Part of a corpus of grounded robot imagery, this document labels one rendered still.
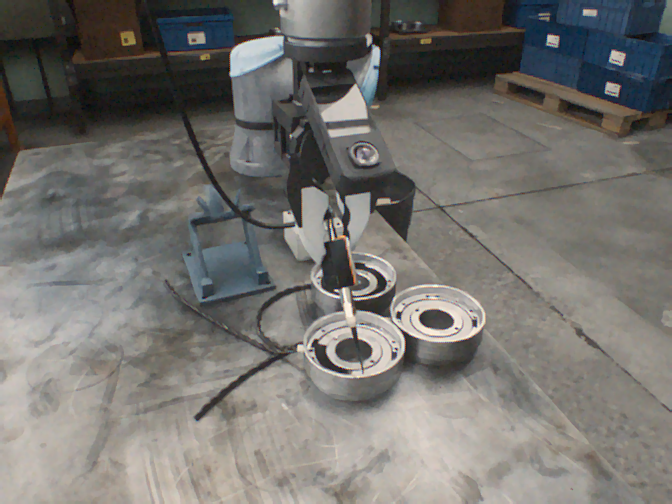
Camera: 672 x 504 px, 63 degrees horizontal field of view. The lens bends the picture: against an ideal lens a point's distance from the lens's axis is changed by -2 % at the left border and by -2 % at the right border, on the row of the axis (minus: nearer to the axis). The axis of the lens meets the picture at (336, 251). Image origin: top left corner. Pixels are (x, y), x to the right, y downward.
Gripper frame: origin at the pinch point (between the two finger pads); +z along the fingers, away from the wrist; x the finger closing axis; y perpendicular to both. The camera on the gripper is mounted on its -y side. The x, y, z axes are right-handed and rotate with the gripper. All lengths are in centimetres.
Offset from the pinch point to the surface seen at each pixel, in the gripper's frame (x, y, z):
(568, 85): -298, 271, 77
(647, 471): -91, 10, 93
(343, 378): 2.2, -7.5, 9.4
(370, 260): -9.7, 11.4, 9.8
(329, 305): -1.5, 5.5, 10.6
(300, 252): -3.0, 19.7, 11.7
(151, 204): 14, 47, 13
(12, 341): 33.9, 16.1, 13.2
